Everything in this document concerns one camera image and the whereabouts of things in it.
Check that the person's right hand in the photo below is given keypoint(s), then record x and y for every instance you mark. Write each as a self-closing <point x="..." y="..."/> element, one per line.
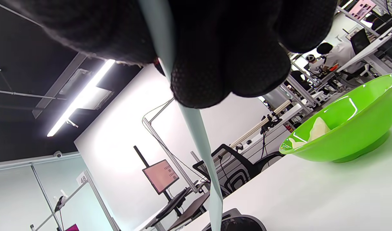
<point x="215" y="38"/>

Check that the pale blue plastic utensil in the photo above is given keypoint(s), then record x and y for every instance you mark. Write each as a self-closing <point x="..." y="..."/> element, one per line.
<point x="199" y="134"/>

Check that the black mesh office chair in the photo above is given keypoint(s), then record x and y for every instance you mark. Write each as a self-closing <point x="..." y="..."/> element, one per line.
<point x="237" y="170"/>

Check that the cream dough piece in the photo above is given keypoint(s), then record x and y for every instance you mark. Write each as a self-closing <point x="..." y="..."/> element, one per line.
<point x="317" y="130"/>

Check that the black monitor stand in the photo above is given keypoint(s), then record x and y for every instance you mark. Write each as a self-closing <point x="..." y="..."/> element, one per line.
<point x="141" y="157"/>

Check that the long ceiling light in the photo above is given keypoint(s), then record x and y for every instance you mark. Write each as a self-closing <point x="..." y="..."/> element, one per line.
<point x="80" y="98"/>

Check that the monitor with pink screen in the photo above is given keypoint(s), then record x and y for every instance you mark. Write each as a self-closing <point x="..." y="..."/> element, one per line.
<point x="160" y="175"/>

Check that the green plastic bowl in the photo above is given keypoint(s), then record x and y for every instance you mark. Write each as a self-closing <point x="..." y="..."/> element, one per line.
<point x="353" y="128"/>

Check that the brown desk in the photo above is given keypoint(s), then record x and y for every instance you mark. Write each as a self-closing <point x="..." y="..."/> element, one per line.
<point x="192" y="208"/>

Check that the black round chair back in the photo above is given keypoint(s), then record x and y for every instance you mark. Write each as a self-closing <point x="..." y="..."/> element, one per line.
<point x="240" y="223"/>

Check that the white number sign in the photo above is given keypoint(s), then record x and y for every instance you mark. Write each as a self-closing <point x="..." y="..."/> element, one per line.
<point x="83" y="178"/>

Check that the silver metal frame post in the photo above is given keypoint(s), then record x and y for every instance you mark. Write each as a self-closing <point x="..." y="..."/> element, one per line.
<point x="170" y="154"/>

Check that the white security camera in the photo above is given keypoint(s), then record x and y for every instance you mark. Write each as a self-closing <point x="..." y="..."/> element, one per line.
<point x="57" y="154"/>

